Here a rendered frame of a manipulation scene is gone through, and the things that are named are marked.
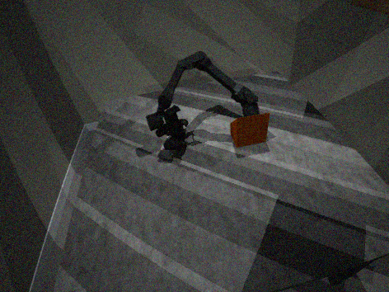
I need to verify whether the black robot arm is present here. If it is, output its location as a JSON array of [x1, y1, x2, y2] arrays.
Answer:
[[146, 51, 259, 138]]

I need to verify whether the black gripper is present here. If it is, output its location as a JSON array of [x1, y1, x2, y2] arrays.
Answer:
[[163, 119, 189, 150]]

